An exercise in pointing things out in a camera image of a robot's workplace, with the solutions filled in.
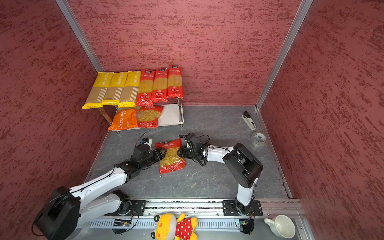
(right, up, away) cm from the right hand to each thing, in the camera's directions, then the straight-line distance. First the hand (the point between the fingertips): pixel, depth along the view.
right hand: (179, 156), depth 90 cm
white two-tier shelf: (-7, +26, +17) cm, 32 cm away
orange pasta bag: (-38, +23, +8) cm, 45 cm away
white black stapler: (+50, +23, +19) cm, 58 cm away
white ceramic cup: (+51, -27, -22) cm, 61 cm away
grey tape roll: (+54, +10, +11) cm, 56 cm away
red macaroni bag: (-23, +25, +11) cm, 35 cm away
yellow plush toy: (-2, -23, -27) cm, 35 cm away
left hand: (-8, +2, -3) cm, 9 cm away
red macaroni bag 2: (-5, -2, -2) cm, 5 cm away
